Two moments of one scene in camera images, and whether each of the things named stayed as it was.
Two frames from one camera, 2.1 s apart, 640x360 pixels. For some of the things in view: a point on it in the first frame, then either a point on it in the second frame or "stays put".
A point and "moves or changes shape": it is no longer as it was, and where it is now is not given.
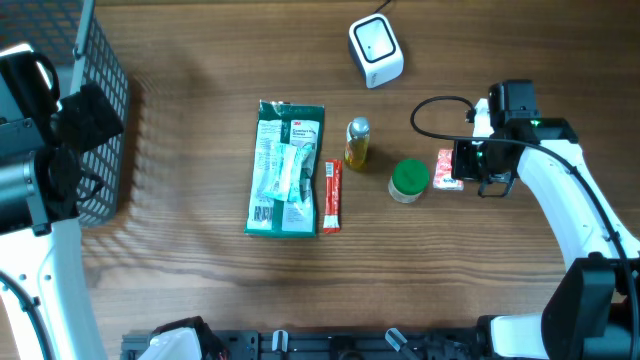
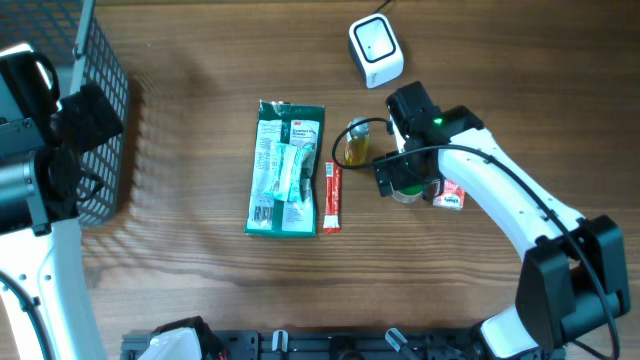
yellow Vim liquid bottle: (357, 143) stays put
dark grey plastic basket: (84, 53) stays put
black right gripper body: (474, 162) → (404, 171)
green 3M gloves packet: (283, 185) stays put
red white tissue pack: (443, 179) moves or changes shape
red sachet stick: (333, 196) stays put
